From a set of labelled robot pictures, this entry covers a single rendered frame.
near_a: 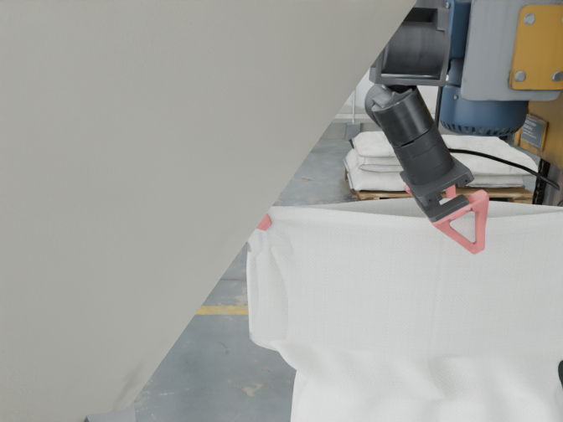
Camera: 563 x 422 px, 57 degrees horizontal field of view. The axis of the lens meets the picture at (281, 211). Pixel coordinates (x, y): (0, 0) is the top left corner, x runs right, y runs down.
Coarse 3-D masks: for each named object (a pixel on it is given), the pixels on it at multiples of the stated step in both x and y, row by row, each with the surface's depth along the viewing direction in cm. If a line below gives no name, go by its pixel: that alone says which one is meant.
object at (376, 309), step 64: (256, 256) 68; (320, 256) 67; (384, 256) 65; (448, 256) 64; (512, 256) 65; (256, 320) 72; (320, 320) 71; (384, 320) 68; (448, 320) 67; (512, 320) 69; (320, 384) 70; (384, 384) 69; (448, 384) 68; (512, 384) 68
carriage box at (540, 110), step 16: (560, 96) 91; (528, 112) 103; (544, 112) 97; (560, 112) 91; (544, 128) 96; (560, 128) 91; (528, 144) 104; (544, 144) 97; (560, 144) 91; (560, 160) 91
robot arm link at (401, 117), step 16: (384, 96) 61; (400, 96) 58; (416, 96) 58; (384, 112) 58; (400, 112) 58; (416, 112) 58; (384, 128) 60; (400, 128) 58; (416, 128) 58; (400, 144) 60
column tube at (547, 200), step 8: (552, 168) 105; (552, 176) 105; (560, 176) 102; (560, 184) 102; (552, 192) 105; (560, 192) 102; (544, 200) 108; (552, 200) 105; (560, 368) 115; (560, 376) 115
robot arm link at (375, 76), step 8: (448, 40) 56; (448, 48) 56; (448, 56) 57; (376, 64) 57; (376, 72) 57; (376, 80) 57; (384, 80) 57; (392, 80) 57; (400, 80) 57; (408, 80) 57; (416, 80) 57; (424, 80) 57; (432, 80) 57; (440, 80) 57; (376, 88) 66; (368, 96) 68; (368, 104) 67; (368, 112) 68; (376, 120) 65
